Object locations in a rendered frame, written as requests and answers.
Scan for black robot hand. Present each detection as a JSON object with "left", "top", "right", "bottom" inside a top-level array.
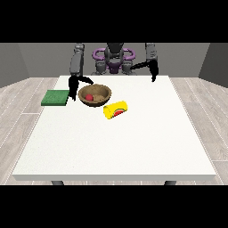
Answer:
[
  {"left": 129, "top": 59, "right": 159, "bottom": 83},
  {"left": 68, "top": 75, "right": 94, "bottom": 102}
]

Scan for green square pad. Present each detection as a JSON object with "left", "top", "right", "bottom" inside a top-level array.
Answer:
[{"left": 40, "top": 89, "right": 70, "bottom": 107}]

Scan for brown wooden bowl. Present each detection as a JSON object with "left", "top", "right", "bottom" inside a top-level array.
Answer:
[{"left": 77, "top": 84, "right": 113, "bottom": 108}]

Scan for grey robot trunk purple rings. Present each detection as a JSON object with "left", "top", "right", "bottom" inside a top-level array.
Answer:
[{"left": 90, "top": 43, "right": 138, "bottom": 77}]

